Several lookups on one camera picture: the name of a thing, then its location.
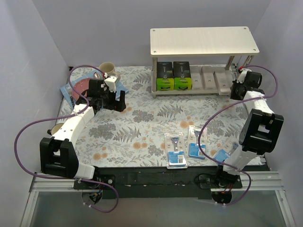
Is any white Harry's box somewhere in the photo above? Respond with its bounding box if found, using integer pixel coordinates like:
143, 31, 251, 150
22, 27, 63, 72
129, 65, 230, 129
201, 66, 216, 91
214, 71, 231, 96
190, 66, 203, 90

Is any black green Gillette Labs box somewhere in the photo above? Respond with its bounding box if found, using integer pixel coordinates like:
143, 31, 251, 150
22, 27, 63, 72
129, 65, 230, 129
156, 61, 174, 90

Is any clear blue razor blister pack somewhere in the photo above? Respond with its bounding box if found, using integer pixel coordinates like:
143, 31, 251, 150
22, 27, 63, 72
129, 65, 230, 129
164, 132, 187, 169

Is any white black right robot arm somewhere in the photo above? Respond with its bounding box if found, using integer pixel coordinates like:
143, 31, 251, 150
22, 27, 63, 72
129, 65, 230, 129
214, 81, 284, 188

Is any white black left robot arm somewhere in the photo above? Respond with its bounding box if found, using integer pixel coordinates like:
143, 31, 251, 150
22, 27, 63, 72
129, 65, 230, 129
40, 90, 126, 189

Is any pink dotted plate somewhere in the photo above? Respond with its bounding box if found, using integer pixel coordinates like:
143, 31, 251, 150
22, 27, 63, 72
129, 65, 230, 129
71, 78, 90, 101

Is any blue checked cloth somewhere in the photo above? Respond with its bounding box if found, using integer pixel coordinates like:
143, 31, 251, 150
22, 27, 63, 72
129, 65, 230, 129
60, 70, 129, 108

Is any beige ceramic mug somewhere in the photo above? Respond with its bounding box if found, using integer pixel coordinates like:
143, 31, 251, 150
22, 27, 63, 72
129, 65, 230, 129
99, 62, 121, 81

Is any silver fork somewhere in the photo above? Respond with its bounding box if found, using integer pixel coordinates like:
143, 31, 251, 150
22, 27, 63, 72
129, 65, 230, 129
66, 86, 75, 109

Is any cream enamel cup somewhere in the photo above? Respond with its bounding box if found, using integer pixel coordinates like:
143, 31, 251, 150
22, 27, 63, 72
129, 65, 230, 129
47, 123, 64, 137

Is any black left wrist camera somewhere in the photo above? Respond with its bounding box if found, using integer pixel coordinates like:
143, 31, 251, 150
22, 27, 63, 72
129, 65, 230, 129
87, 79, 104, 97

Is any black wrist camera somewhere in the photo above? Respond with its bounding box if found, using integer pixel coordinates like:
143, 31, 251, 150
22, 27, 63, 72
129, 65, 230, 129
87, 79, 104, 97
244, 71, 262, 88

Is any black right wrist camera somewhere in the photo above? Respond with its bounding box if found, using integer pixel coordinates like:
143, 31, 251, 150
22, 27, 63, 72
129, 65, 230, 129
244, 71, 262, 88

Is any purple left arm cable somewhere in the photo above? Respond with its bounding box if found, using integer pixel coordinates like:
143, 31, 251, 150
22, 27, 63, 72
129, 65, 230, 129
14, 65, 119, 213

